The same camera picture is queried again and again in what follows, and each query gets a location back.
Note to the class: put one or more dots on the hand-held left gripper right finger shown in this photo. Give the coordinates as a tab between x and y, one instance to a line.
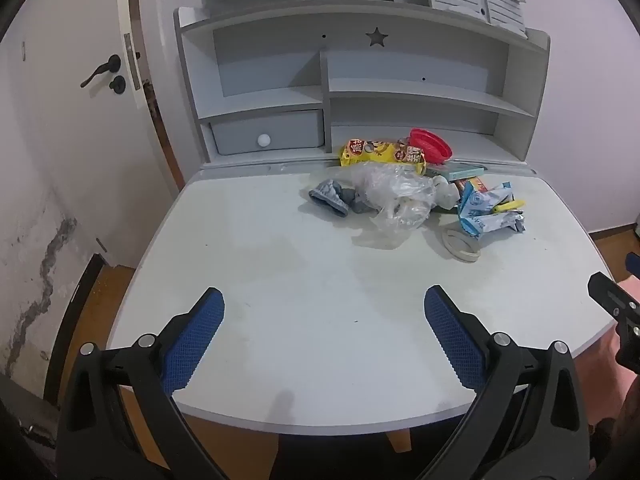
452	340

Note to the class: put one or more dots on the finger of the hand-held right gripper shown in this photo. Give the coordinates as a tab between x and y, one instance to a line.
634	265
627	325

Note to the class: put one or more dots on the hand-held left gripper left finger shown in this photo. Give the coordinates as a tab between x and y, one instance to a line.
197	340

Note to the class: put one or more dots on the white tape roll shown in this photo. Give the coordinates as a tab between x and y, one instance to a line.
452	247

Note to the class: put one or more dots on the blue and white wrapper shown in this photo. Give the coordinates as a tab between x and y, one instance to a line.
480	210

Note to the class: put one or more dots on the colourful small box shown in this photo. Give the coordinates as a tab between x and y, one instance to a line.
476	183

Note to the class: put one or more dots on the yellow snack packet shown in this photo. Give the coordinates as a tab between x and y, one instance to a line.
370	152

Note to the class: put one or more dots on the grey desk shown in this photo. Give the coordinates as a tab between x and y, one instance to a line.
280	285

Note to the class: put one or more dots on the yellow pen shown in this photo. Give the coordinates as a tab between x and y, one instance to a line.
510	205

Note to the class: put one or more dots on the white crumpled tissue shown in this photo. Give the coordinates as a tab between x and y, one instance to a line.
445	192

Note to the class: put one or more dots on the clear plastic bag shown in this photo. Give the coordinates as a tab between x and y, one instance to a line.
390	195

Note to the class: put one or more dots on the teal flat box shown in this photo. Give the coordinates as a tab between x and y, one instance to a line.
462	171

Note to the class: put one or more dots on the grey knit sock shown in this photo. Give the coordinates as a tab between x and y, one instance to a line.
330	196

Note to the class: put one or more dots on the red bowl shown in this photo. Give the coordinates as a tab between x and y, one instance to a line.
430	144

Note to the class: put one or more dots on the grey drawer with white knob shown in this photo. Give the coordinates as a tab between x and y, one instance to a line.
280	130

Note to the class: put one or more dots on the white door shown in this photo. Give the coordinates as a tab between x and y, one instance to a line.
65	150

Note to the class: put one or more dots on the grey desk hutch shelf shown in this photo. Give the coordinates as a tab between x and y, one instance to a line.
270	95

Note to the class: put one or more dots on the black door lock knob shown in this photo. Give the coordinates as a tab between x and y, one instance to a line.
118	85

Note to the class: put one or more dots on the brown door frame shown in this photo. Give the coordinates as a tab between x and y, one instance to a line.
150	90

